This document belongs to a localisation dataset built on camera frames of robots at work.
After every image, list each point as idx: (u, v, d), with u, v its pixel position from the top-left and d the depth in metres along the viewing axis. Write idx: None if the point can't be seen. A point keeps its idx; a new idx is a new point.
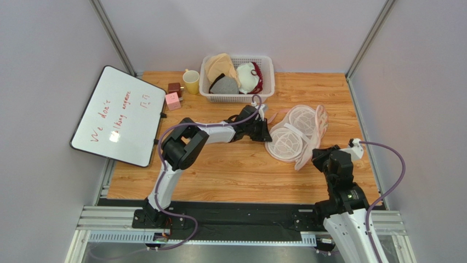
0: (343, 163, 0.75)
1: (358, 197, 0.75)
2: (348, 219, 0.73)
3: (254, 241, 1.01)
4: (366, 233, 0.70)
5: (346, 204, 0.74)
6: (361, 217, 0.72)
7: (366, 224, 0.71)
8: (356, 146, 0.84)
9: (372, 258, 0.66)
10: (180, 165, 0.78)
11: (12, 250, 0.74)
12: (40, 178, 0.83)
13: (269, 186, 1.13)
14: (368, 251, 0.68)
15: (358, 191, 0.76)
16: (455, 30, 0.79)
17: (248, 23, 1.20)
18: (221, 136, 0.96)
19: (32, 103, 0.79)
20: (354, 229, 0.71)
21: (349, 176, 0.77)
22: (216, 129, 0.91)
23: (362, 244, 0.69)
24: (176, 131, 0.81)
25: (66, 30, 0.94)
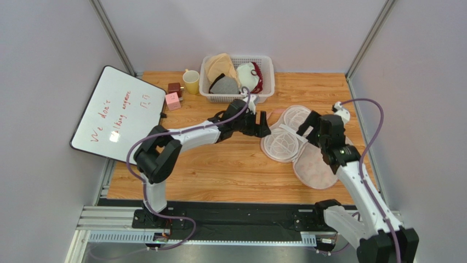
0: (332, 121, 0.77)
1: (350, 152, 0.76)
2: (342, 173, 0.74)
3: (254, 241, 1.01)
4: (361, 181, 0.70)
5: (339, 158, 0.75)
6: (354, 168, 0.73)
7: (360, 174, 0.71)
8: (339, 110, 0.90)
9: (370, 204, 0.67)
10: (153, 178, 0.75)
11: (12, 251, 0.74)
12: (40, 178, 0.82)
13: (269, 186, 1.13)
14: (365, 198, 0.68)
15: (351, 147, 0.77)
16: (455, 31, 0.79)
17: (248, 23, 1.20)
18: (201, 139, 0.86)
19: (31, 105, 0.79)
20: (350, 180, 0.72)
21: (340, 133, 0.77)
22: (192, 135, 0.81)
23: (360, 193, 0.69)
24: (147, 142, 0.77)
25: (66, 30, 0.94)
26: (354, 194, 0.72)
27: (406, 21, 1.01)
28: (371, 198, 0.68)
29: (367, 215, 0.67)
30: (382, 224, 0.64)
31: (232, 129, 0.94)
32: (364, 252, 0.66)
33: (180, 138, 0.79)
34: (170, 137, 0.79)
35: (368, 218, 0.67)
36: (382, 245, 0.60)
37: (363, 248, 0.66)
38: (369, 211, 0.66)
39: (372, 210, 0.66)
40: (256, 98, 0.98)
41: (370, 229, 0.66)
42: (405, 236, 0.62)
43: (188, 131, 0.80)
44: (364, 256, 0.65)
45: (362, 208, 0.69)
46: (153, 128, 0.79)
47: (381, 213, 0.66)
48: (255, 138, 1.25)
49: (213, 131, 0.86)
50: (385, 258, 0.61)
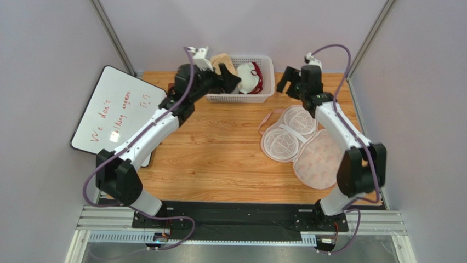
0: (312, 69, 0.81)
1: (325, 97, 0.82)
2: (319, 113, 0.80)
3: (254, 241, 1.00)
4: (334, 114, 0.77)
5: (315, 102, 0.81)
6: (329, 108, 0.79)
7: (334, 109, 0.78)
8: (312, 60, 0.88)
9: (344, 129, 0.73)
10: (124, 201, 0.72)
11: (12, 251, 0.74)
12: (40, 179, 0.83)
13: (268, 186, 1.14)
14: (339, 126, 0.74)
15: (328, 93, 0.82)
16: (455, 31, 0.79)
17: (248, 23, 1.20)
18: (161, 134, 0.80)
19: (31, 106, 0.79)
20: (326, 116, 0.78)
21: (318, 81, 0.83)
22: (142, 141, 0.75)
23: (334, 123, 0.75)
24: (99, 172, 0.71)
25: (66, 30, 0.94)
26: (330, 127, 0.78)
27: (406, 22, 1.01)
28: (344, 126, 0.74)
29: (342, 139, 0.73)
30: (354, 142, 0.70)
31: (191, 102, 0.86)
32: (343, 175, 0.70)
33: (131, 151, 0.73)
34: (119, 159, 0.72)
35: (342, 142, 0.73)
36: (354, 158, 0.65)
37: (341, 172, 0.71)
38: (343, 134, 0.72)
39: (345, 133, 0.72)
40: (207, 50, 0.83)
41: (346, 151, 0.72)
42: (372, 149, 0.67)
43: (136, 139, 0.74)
44: (343, 179, 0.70)
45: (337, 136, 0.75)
46: (98, 156, 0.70)
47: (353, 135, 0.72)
48: (255, 138, 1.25)
49: (167, 120, 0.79)
50: (360, 170, 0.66)
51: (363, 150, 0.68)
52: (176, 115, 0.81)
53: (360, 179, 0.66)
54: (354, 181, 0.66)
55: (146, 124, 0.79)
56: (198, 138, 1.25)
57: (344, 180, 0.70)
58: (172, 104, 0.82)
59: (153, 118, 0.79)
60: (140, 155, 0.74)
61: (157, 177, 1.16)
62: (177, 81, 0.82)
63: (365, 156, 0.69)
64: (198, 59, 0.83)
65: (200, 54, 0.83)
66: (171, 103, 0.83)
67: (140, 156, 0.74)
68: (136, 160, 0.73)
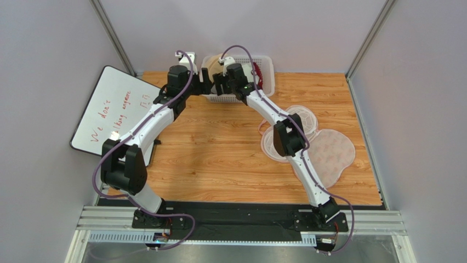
0: (235, 68, 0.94)
1: (251, 86, 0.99)
2: (249, 102, 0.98)
3: (255, 241, 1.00)
4: (261, 99, 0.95)
5: (244, 93, 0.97)
6: (255, 95, 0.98)
7: (259, 95, 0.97)
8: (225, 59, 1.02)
9: (269, 109, 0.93)
10: (132, 189, 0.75)
11: (12, 251, 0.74)
12: (40, 179, 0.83)
13: (269, 186, 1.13)
14: (266, 108, 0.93)
15: (251, 84, 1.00)
16: (455, 30, 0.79)
17: (248, 23, 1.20)
18: (160, 125, 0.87)
19: (30, 106, 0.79)
20: (255, 102, 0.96)
21: (242, 75, 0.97)
22: (144, 129, 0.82)
23: (262, 108, 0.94)
24: (106, 162, 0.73)
25: (66, 30, 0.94)
26: (260, 111, 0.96)
27: (406, 22, 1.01)
28: (268, 106, 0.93)
29: (270, 118, 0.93)
30: (278, 118, 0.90)
31: (183, 98, 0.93)
32: (277, 144, 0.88)
33: (136, 138, 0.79)
34: (125, 145, 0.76)
35: (271, 120, 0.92)
36: (279, 125, 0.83)
37: (275, 143, 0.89)
38: (270, 113, 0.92)
39: (271, 112, 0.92)
40: (194, 55, 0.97)
41: None
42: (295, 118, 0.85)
43: (140, 128, 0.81)
44: (278, 146, 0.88)
45: (268, 117, 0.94)
46: (103, 146, 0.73)
47: (276, 112, 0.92)
48: (255, 138, 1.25)
49: (165, 112, 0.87)
50: (286, 135, 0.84)
51: (288, 121, 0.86)
52: (171, 109, 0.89)
53: (290, 142, 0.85)
54: (286, 144, 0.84)
55: (145, 116, 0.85)
56: (198, 138, 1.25)
57: (279, 147, 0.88)
58: (166, 100, 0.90)
59: (151, 110, 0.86)
60: (143, 143, 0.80)
61: (157, 177, 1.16)
62: (170, 79, 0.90)
63: (290, 125, 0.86)
64: (185, 64, 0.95)
65: (186, 59, 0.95)
66: (164, 99, 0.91)
67: (143, 144, 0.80)
68: (141, 145, 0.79)
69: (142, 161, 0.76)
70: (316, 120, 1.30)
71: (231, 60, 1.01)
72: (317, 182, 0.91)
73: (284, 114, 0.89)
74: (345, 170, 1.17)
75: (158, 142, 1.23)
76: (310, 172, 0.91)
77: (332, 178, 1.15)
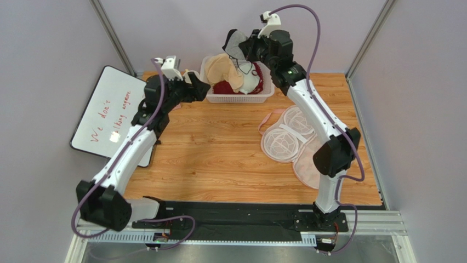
0: (283, 43, 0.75)
1: (297, 72, 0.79)
2: (292, 93, 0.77)
3: (254, 241, 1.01)
4: (311, 97, 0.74)
5: (288, 79, 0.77)
6: (303, 86, 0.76)
7: (309, 91, 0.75)
8: (268, 21, 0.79)
9: (320, 115, 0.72)
10: (117, 229, 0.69)
11: (11, 251, 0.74)
12: (40, 179, 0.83)
13: (268, 186, 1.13)
14: (317, 112, 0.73)
15: (299, 68, 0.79)
16: (455, 31, 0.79)
17: (248, 23, 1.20)
18: (141, 151, 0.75)
19: (31, 106, 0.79)
20: (301, 98, 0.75)
21: (288, 54, 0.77)
22: (121, 163, 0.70)
23: (309, 108, 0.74)
24: (83, 207, 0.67)
25: (66, 30, 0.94)
26: (304, 110, 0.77)
27: (406, 22, 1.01)
28: (322, 110, 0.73)
29: (318, 124, 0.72)
30: (332, 130, 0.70)
31: (165, 113, 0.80)
32: (320, 160, 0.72)
33: (112, 176, 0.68)
34: (101, 187, 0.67)
35: (320, 129, 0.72)
36: (335, 147, 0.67)
37: (318, 158, 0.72)
38: (320, 120, 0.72)
39: (323, 120, 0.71)
40: (175, 59, 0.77)
41: (322, 137, 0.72)
42: (352, 135, 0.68)
43: (115, 163, 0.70)
44: (322, 163, 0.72)
45: (313, 120, 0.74)
46: (78, 190, 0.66)
47: (330, 121, 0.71)
48: (255, 138, 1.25)
49: (144, 136, 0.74)
50: (338, 155, 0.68)
51: (341, 137, 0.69)
52: (151, 130, 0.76)
53: (338, 165, 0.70)
54: (333, 165, 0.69)
55: (122, 144, 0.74)
56: (198, 138, 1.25)
57: (323, 164, 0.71)
58: (146, 118, 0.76)
59: (127, 137, 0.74)
60: (122, 179, 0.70)
61: (157, 177, 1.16)
62: (147, 95, 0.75)
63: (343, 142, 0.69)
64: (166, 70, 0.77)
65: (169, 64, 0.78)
66: (143, 119, 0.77)
67: (121, 182, 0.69)
68: (119, 184, 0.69)
69: (124, 198, 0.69)
70: None
71: (277, 20, 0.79)
72: (337, 197, 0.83)
73: (340, 127, 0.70)
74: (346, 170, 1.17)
75: (158, 142, 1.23)
76: (337, 190, 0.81)
77: None
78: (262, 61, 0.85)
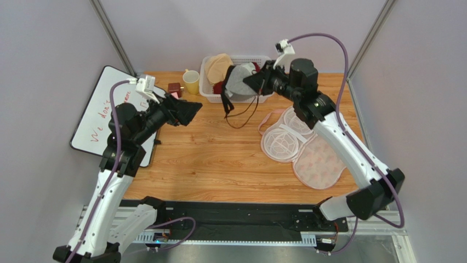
0: (308, 74, 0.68)
1: (324, 103, 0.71)
2: (321, 129, 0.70)
3: (254, 241, 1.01)
4: (344, 133, 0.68)
5: (315, 112, 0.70)
6: (334, 121, 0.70)
7: (341, 126, 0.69)
8: (284, 50, 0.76)
9: (359, 156, 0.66)
10: None
11: (11, 250, 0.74)
12: (40, 178, 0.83)
13: (268, 186, 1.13)
14: (353, 152, 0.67)
15: (325, 98, 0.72)
16: (455, 32, 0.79)
17: (248, 23, 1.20)
18: (117, 199, 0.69)
19: (30, 106, 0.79)
20: (332, 135, 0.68)
21: (313, 84, 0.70)
22: (95, 223, 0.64)
23: (343, 147, 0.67)
24: None
25: (66, 30, 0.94)
26: (335, 147, 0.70)
27: (406, 22, 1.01)
28: (357, 150, 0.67)
29: (355, 166, 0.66)
30: (372, 173, 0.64)
31: (137, 146, 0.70)
32: (356, 202, 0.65)
33: (86, 240, 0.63)
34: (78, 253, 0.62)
35: (357, 171, 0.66)
36: (378, 195, 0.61)
37: (354, 199, 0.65)
38: (358, 161, 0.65)
39: (360, 160, 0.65)
40: (147, 79, 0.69)
41: (359, 179, 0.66)
42: (394, 181, 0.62)
43: (89, 224, 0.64)
44: (359, 209, 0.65)
45: (348, 160, 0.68)
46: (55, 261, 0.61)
47: (369, 162, 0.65)
48: (255, 138, 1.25)
49: (115, 186, 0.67)
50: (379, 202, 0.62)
51: (382, 182, 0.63)
52: (122, 173, 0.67)
53: (376, 209, 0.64)
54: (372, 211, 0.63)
55: (93, 199, 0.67)
56: (198, 138, 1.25)
57: (359, 209, 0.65)
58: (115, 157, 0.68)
59: (97, 190, 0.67)
60: (100, 241, 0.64)
61: (157, 177, 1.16)
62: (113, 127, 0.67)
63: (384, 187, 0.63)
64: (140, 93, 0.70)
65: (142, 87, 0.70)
66: (113, 157, 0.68)
67: (99, 244, 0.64)
68: (97, 247, 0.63)
69: (107, 255, 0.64)
70: None
71: (290, 49, 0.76)
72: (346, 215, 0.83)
73: (381, 170, 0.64)
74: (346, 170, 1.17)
75: (158, 142, 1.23)
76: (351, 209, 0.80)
77: (332, 178, 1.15)
78: (282, 93, 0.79)
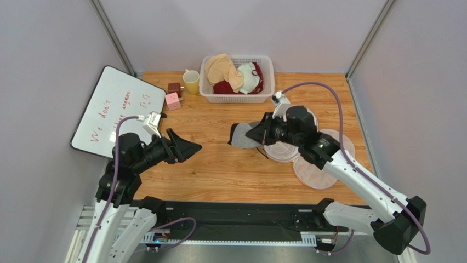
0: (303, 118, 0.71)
1: (328, 143, 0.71)
2: (331, 169, 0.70)
3: (255, 241, 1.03)
4: (354, 169, 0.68)
5: (321, 154, 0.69)
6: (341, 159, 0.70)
7: (350, 163, 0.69)
8: (280, 100, 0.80)
9: (376, 191, 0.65)
10: None
11: (12, 251, 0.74)
12: (40, 178, 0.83)
13: (269, 186, 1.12)
14: (368, 187, 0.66)
15: (326, 138, 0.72)
16: (455, 32, 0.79)
17: (248, 23, 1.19)
18: (114, 229, 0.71)
19: (30, 105, 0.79)
20: (344, 173, 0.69)
21: (311, 126, 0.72)
22: (93, 254, 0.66)
23: (358, 183, 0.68)
24: None
25: (66, 30, 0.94)
26: (350, 184, 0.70)
27: (406, 22, 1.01)
28: (372, 184, 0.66)
29: (374, 201, 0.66)
30: (393, 206, 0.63)
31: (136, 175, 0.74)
32: (384, 236, 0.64)
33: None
34: None
35: (377, 206, 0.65)
36: (405, 227, 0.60)
37: (381, 234, 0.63)
38: (376, 196, 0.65)
39: (378, 195, 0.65)
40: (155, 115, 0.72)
41: (382, 215, 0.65)
42: (417, 209, 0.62)
43: (86, 254, 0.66)
44: (387, 243, 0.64)
45: (366, 196, 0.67)
46: None
47: (386, 194, 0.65)
48: None
49: (112, 216, 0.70)
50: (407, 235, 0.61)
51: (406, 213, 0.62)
52: (119, 204, 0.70)
53: (406, 241, 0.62)
54: (403, 245, 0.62)
55: (91, 229, 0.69)
56: (198, 138, 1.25)
57: (388, 243, 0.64)
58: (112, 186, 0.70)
59: (95, 220, 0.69)
60: None
61: (157, 177, 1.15)
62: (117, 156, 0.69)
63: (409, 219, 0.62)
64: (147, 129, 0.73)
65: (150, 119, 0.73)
66: (108, 187, 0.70)
67: None
68: None
69: None
70: (316, 120, 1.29)
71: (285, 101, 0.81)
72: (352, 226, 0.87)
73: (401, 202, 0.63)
74: None
75: None
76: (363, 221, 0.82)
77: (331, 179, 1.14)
78: (283, 139, 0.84)
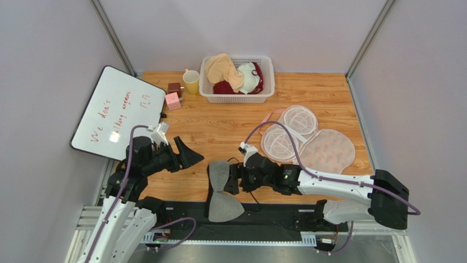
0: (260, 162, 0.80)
1: (290, 170, 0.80)
2: (306, 189, 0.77)
3: (254, 241, 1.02)
4: (319, 179, 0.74)
5: (292, 183, 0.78)
6: (305, 177, 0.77)
7: (313, 175, 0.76)
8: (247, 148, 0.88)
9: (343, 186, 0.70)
10: None
11: (12, 251, 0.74)
12: (40, 178, 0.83)
13: (269, 186, 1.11)
14: (336, 185, 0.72)
15: (288, 170, 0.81)
16: (454, 32, 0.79)
17: (248, 23, 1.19)
18: (120, 225, 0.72)
19: (30, 104, 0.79)
20: (313, 188, 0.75)
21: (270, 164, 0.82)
22: (99, 247, 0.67)
23: (329, 187, 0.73)
24: None
25: (66, 30, 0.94)
26: (326, 192, 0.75)
27: (406, 22, 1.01)
28: (337, 182, 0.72)
29: (349, 195, 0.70)
30: (363, 190, 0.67)
31: (144, 175, 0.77)
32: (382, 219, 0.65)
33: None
34: None
35: (354, 197, 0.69)
36: (383, 201, 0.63)
37: (381, 219, 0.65)
38: (347, 189, 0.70)
39: (347, 187, 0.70)
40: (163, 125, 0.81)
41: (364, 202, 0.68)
42: (383, 181, 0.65)
43: (93, 249, 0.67)
44: (391, 223, 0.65)
45: (342, 194, 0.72)
46: None
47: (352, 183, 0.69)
48: (256, 137, 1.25)
49: (119, 211, 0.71)
50: (391, 206, 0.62)
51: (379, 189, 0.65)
52: (126, 200, 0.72)
53: (399, 211, 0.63)
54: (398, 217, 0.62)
55: (98, 224, 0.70)
56: (198, 138, 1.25)
57: (391, 222, 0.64)
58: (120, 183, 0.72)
59: (103, 215, 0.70)
60: None
61: (157, 177, 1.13)
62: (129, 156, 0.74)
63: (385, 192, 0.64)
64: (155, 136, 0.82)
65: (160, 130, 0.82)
66: (118, 184, 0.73)
67: None
68: None
69: None
70: (316, 121, 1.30)
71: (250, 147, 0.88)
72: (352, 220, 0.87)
73: (367, 182, 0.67)
74: (345, 170, 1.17)
75: None
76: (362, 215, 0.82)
77: None
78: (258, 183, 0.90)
